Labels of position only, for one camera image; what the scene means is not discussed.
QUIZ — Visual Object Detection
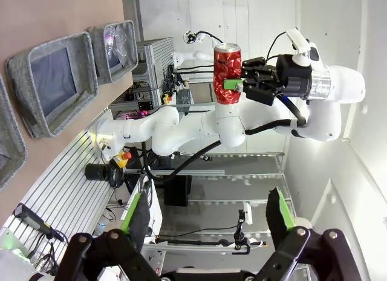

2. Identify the black handheld device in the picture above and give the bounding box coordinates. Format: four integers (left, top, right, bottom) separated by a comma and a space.
13, 202, 67, 243

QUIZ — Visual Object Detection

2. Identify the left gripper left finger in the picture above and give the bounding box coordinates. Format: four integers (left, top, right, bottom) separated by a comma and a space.
55, 193, 171, 281

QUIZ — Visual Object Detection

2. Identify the clear plastic bottle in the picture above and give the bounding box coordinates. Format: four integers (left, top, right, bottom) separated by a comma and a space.
112, 23, 128, 62

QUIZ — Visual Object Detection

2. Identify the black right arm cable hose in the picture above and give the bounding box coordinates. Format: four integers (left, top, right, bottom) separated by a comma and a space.
141, 93, 307, 182

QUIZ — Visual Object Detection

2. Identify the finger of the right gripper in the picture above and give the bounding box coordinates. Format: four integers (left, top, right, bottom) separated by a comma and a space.
223, 77, 278, 108
241, 57, 278, 80

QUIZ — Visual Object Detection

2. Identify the aluminium frame equipment rack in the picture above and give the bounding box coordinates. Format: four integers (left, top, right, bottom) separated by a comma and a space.
137, 36, 175, 109

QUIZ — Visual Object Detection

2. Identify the grey fabric basket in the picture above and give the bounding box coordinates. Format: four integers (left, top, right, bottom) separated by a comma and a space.
5, 31, 100, 139
85, 19, 140, 84
0, 74, 28, 192

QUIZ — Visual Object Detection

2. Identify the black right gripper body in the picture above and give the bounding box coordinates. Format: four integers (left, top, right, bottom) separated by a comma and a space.
267, 54, 314, 98

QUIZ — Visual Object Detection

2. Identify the yellow emergency stop button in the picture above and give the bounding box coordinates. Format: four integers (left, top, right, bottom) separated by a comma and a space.
115, 151, 133, 169

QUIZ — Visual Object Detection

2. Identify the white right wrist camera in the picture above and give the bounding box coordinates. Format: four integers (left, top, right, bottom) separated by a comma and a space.
285, 27, 322, 66

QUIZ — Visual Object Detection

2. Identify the black computer box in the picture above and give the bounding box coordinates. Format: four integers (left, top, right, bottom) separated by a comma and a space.
163, 175, 193, 207

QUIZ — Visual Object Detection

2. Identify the black cylindrical cup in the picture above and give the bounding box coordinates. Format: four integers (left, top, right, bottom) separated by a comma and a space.
84, 163, 112, 182

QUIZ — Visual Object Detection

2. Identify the small white camera on stand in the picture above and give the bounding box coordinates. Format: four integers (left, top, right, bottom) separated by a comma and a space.
233, 202, 253, 255

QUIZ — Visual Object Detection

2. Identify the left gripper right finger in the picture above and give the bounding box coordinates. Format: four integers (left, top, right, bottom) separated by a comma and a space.
256, 186, 363, 281

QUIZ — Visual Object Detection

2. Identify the crushed red can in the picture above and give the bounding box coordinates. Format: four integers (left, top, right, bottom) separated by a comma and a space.
213, 42, 244, 105

